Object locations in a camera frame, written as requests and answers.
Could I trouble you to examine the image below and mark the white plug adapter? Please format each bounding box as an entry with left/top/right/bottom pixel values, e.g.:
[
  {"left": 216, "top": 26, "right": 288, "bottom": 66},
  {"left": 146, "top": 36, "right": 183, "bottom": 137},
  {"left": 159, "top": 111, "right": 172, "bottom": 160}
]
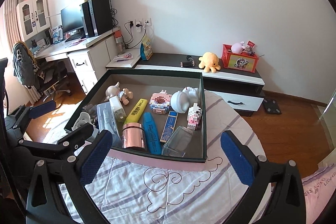
[{"left": 72, "top": 111, "right": 98, "bottom": 142}]

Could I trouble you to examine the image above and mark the yellow highlighter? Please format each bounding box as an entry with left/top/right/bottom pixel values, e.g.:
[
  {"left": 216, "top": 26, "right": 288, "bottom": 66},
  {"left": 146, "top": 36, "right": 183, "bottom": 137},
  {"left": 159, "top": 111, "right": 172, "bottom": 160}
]
[{"left": 124, "top": 98, "right": 148, "bottom": 124}]

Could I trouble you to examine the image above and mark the baby doll figurine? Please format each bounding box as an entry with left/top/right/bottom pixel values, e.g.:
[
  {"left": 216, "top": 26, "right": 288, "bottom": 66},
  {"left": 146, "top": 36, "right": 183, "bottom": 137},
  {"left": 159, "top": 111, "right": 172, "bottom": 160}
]
[{"left": 105, "top": 82, "right": 133, "bottom": 105}]

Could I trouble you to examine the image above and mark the blue marker pen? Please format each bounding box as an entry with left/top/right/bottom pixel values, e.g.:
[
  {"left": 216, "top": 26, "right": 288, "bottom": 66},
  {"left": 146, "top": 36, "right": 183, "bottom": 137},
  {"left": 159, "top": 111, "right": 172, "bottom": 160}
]
[{"left": 142, "top": 112, "right": 162, "bottom": 155}]

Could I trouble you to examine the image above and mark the pink block donut model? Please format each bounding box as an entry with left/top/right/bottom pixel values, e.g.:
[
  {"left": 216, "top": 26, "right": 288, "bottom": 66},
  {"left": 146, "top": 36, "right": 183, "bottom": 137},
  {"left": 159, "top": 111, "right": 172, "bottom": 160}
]
[{"left": 149, "top": 90, "right": 172, "bottom": 114}]

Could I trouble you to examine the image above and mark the blue gold slim box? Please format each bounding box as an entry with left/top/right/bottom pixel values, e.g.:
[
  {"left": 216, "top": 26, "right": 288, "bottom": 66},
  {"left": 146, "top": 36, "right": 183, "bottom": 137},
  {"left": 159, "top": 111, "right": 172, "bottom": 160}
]
[{"left": 160, "top": 111, "right": 178, "bottom": 143}]

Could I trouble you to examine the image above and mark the white round toy lamp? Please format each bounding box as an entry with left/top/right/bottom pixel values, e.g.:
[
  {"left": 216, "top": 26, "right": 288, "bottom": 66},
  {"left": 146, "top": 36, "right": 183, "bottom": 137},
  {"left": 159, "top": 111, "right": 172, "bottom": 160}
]
[{"left": 170, "top": 86, "right": 200, "bottom": 114}]

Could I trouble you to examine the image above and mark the white block figure model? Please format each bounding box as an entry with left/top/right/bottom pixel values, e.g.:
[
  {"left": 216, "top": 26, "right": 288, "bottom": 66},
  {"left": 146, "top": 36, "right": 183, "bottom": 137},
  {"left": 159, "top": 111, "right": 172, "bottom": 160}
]
[{"left": 187, "top": 103, "right": 202, "bottom": 131}]

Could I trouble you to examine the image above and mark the black office chair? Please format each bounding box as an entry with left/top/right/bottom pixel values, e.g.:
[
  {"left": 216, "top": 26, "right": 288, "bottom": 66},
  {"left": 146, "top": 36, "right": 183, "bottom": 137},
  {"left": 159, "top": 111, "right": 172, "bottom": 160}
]
[{"left": 13, "top": 41, "right": 72, "bottom": 100}]

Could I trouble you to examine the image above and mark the clear plastic case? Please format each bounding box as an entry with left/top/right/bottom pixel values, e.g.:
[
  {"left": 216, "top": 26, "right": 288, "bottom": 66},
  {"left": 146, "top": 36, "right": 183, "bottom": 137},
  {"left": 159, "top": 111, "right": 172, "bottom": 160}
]
[{"left": 97, "top": 102, "right": 122, "bottom": 147}]

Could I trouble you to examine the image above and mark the striped quilted tablecloth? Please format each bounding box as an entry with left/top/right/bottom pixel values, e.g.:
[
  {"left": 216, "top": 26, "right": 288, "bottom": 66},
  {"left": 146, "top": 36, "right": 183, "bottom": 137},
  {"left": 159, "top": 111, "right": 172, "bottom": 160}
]
[{"left": 43, "top": 90, "right": 272, "bottom": 224}]

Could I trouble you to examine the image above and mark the rose gold tape roll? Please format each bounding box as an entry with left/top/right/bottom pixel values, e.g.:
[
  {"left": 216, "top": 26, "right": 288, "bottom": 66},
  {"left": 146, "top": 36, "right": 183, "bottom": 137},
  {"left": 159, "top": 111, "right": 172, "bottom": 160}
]
[{"left": 122, "top": 122, "right": 146, "bottom": 151}]

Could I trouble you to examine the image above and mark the white desk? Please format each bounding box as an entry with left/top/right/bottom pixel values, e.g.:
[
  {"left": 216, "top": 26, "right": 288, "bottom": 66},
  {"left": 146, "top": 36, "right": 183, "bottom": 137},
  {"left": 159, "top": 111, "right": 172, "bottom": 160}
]
[{"left": 36, "top": 27, "right": 120, "bottom": 94}]

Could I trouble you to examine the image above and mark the pink green storage box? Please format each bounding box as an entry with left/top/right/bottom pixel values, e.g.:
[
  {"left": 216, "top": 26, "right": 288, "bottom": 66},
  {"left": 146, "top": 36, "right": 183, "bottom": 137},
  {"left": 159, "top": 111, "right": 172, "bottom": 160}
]
[{"left": 64, "top": 69, "right": 208, "bottom": 172}]

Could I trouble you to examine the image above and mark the white glass door cabinet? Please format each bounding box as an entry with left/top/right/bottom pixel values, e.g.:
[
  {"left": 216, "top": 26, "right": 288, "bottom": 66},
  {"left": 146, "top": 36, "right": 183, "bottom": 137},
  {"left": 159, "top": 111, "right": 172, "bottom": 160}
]
[{"left": 16, "top": 0, "right": 51, "bottom": 42}]

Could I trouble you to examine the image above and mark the white side table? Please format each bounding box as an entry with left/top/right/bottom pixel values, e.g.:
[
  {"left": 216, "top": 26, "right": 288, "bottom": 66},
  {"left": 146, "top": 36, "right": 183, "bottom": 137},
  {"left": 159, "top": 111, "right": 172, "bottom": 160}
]
[{"left": 105, "top": 48, "right": 141, "bottom": 69}]

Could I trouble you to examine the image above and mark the black computer monitor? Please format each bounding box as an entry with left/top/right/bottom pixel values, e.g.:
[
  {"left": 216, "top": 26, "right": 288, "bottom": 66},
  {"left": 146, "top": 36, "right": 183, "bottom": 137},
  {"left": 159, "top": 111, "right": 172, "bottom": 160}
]
[{"left": 61, "top": 5, "right": 83, "bottom": 33}]

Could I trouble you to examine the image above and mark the black bathroom scale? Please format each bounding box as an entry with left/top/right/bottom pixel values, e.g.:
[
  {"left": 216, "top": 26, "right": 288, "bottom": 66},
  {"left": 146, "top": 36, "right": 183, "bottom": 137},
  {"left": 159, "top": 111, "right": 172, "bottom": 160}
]
[{"left": 262, "top": 98, "right": 281, "bottom": 115}]

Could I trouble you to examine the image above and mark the clear teal lid container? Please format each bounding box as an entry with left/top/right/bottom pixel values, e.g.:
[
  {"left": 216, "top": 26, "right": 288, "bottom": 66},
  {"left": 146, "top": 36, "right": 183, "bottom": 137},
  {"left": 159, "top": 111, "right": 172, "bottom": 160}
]
[{"left": 162, "top": 126, "right": 194, "bottom": 157}]

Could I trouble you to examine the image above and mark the orange cap bottle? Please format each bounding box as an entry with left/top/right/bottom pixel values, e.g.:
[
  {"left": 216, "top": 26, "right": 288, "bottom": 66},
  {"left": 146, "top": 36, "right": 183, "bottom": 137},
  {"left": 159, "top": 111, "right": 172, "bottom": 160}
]
[{"left": 114, "top": 30, "right": 125, "bottom": 55}]

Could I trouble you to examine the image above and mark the black computer tower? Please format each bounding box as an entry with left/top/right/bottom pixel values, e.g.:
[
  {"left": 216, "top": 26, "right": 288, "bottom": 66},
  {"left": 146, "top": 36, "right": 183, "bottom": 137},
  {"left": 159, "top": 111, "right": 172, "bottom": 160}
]
[{"left": 80, "top": 0, "right": 113, "bottom": 38}]

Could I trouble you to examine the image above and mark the snack bag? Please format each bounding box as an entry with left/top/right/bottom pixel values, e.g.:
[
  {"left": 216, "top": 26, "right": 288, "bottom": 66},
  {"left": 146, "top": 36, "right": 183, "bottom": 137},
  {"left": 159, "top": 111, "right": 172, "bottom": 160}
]
[{"left": 140, "top": 35, "right": 153, "bottom": 60}]

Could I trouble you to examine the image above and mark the low black white cabinet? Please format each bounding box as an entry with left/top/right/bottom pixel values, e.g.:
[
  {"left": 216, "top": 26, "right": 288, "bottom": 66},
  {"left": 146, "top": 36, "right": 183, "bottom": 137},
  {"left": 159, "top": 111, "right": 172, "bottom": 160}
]
[{"left": 135, "top": 53, "right": 265, "bottom": 117}]

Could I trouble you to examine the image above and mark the red toy storage box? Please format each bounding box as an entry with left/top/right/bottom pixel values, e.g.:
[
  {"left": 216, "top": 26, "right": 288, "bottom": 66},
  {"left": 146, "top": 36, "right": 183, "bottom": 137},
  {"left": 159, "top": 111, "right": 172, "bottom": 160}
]
[{"left": 221, "top": 44, "right": 259, "bottom": 73}]

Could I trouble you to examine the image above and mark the yellow octopus plush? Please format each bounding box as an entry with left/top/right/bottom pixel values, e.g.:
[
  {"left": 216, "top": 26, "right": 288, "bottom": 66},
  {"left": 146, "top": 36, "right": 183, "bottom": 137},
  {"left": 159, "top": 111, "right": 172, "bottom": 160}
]
[{"left": 198, "top": 52, "right": 221, "bottom": 73}]

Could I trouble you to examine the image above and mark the pink plush toy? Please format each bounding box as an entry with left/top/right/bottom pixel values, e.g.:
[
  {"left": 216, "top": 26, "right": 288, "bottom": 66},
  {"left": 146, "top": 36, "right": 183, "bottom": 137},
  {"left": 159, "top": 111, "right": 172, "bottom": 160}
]
[{"left": 231, "top": 42, "right": 245, "bottom": 55}]

